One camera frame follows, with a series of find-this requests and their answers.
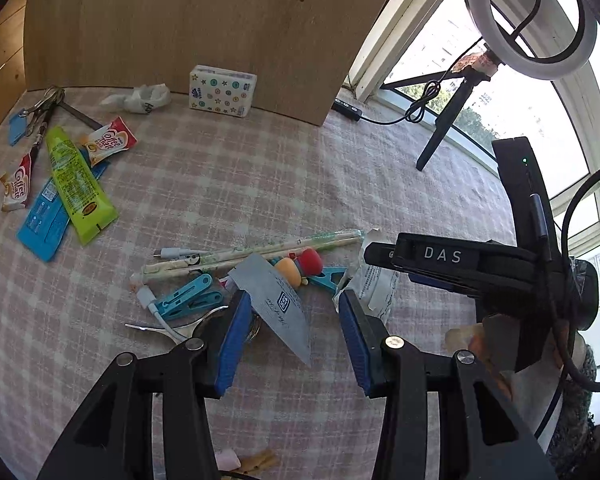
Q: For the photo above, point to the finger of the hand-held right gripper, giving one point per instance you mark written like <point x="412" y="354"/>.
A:
<point x="435" y="280"/>
<point x="440" y="255"/>

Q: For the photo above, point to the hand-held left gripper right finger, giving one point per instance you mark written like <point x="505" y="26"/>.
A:
<point x="355" y="340"/>

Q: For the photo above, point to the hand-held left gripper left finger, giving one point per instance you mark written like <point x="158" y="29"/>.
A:
<point x="232" y="345"/>

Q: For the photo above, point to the white printed packet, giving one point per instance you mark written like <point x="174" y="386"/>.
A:
<point x="375" y="280"/>

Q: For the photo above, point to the blue clothes peg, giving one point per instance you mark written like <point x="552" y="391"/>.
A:
<point x="190" y="287"/>
<point x="327" y="277"/>
<point x="200" y="304"/>

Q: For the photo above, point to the wooden chopsticks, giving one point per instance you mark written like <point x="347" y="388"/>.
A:
<point x="260" y="250"/>

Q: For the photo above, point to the dotted tissue pack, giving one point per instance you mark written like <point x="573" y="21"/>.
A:
<point x="222" y="92"/>

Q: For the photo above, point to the person's right forearm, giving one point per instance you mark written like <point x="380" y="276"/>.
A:
<point x="575" y="410"/>

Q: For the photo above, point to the person's right hand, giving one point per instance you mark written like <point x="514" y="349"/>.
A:
<point x="462" y="336"/>

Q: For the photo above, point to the metal spoon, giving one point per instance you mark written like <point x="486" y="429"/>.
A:
<point x="207" y="322"/>

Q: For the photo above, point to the colourful toy figure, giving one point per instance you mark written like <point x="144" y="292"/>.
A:
<point x="310" y="260"/>

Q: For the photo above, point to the pink eraser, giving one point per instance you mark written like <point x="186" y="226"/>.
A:
<point x="227" y="460"/>

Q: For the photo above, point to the wooden clothes pegs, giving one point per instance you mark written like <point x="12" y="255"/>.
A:
<point x="260" y="461"/>

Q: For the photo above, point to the black tripod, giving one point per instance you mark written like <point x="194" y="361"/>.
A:
<point x="440" y="130"/>

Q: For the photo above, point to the yellow-green tube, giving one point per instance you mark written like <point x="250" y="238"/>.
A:
<point x="75" y="180"/>

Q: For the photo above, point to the blue flat packet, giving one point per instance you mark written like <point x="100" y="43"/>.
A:
<point x="40" y="220"/>

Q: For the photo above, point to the red white creamer sachet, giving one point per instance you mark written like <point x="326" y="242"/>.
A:
<point x="107" y="140"/>
<point x="16" y="185"/>

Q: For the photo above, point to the white plastic wrapper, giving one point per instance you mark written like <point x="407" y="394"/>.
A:
<point x="140" y="97"/>

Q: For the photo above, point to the metal key bunch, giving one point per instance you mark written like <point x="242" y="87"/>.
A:
<point x="45" y="105"/>

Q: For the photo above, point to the blue key tag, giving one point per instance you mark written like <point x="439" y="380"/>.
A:
<point x="17" y="127"/>

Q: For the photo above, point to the brown wooden panel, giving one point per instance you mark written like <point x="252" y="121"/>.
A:
<point x="0" y="60"/>

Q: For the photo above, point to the white window frame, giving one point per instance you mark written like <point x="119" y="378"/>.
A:
<point x="390" y="25"/>

